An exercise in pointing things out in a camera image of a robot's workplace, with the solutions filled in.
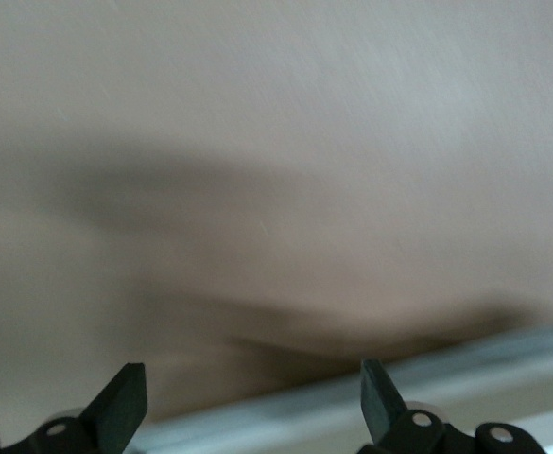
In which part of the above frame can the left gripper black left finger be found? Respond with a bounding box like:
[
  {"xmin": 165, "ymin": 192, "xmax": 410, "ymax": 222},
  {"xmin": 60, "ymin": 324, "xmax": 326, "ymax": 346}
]
[{"xmin": 0, "ymin": 362, "xmax": 149, "ymax": 454}]

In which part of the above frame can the grey divided plastic tray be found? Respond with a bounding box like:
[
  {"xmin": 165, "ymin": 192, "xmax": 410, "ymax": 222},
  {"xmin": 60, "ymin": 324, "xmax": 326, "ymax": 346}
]
[{"xmin": 131, "ymin": 323, "xmax": 553, "ymax": 454}]

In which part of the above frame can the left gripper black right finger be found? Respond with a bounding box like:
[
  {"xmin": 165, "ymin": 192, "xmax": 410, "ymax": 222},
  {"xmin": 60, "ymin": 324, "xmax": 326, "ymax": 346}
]
[{"xmin": 359, "ymin": 358, "xmax": 549, "ymax": 454}]

